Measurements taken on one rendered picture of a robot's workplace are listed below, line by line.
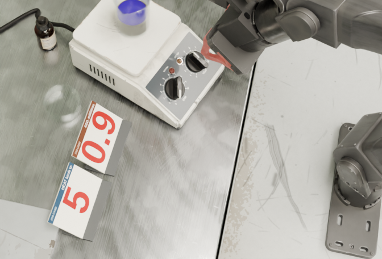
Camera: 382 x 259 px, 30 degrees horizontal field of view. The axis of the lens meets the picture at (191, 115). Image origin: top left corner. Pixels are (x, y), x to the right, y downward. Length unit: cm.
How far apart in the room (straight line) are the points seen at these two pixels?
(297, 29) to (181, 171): 35
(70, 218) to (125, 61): 23
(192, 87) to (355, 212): 30
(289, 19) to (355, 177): 26
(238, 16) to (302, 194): 31
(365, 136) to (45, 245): 45
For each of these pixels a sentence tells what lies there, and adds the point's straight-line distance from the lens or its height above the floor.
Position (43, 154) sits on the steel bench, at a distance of 106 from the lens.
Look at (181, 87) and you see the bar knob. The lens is 102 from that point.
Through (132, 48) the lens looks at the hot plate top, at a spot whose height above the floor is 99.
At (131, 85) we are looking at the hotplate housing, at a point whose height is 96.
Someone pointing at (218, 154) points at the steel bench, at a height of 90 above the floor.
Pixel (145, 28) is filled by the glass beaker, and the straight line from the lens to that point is 102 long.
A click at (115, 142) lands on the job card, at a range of 105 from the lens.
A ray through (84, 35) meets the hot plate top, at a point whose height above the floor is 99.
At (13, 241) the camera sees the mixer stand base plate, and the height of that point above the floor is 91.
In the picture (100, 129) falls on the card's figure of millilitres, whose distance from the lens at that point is 104.
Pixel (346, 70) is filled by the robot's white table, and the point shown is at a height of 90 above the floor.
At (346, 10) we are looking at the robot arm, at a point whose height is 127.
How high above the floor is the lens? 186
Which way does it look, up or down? 64 degrees down
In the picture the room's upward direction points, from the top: 6 degrees clockwise
